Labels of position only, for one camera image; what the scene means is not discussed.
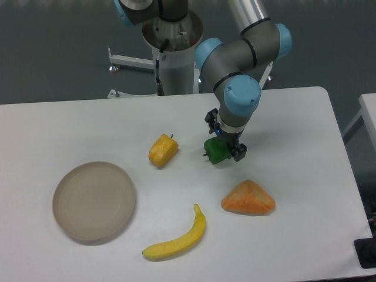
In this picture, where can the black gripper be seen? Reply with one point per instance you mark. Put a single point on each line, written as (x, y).
(229, 134)

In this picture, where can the green toy pepper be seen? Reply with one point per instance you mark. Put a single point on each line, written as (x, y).
(216, 150)

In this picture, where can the silver and grey robot arm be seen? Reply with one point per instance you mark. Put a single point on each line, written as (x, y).
(237, 110)

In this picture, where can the yellow toy pepper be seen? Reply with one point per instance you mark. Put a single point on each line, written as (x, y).
(163, 150)

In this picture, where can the orange toy fruit wedge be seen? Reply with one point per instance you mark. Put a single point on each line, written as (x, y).
(248, 197)

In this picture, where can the yellow toy banana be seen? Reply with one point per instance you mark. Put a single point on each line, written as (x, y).
(168, 249)

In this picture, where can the white side table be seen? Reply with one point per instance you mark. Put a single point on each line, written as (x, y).
(365, 116)

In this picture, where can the beige round plate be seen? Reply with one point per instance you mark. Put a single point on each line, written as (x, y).
(94, 202)

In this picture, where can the black device at table edge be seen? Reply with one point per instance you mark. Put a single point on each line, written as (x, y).
(365, 250)

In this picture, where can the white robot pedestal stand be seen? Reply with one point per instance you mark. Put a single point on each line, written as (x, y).
(174, 33)

